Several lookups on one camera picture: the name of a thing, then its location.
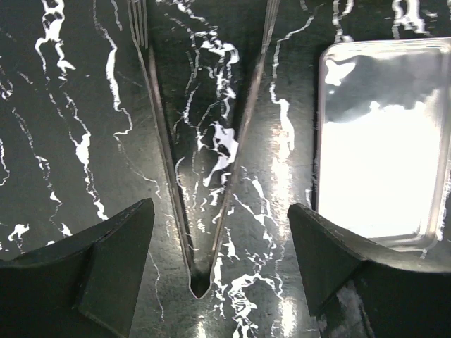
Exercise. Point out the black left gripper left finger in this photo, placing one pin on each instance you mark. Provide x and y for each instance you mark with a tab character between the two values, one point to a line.
85	285

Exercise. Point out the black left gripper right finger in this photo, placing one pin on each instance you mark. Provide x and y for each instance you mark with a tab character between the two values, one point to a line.
358	288

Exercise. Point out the metal serving tongs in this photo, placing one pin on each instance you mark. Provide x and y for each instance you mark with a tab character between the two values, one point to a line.
200	267

